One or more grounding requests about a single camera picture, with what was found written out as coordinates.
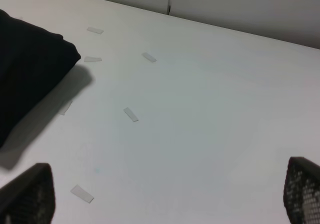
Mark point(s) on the black short sleeve t-shirt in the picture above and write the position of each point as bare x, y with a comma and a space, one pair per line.
32, 62

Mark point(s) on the white tape strip near right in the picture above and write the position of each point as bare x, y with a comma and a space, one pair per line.
82, 194

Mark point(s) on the white tape strip mid right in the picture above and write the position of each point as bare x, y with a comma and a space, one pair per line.
130, 114

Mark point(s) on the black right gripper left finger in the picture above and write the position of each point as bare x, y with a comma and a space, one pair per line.
29, 198

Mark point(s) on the white tape strip far centre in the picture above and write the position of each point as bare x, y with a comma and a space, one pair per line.
95, 30

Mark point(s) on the white tape strip curled centre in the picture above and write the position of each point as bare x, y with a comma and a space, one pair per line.
92, 59

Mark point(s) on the white tape strip far right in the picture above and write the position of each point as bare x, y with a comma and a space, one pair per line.
149, 57

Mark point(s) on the white tape strip upright centre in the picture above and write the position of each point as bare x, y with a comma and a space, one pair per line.
62, 111

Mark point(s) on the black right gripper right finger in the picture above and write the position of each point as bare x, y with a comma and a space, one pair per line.
301, 193

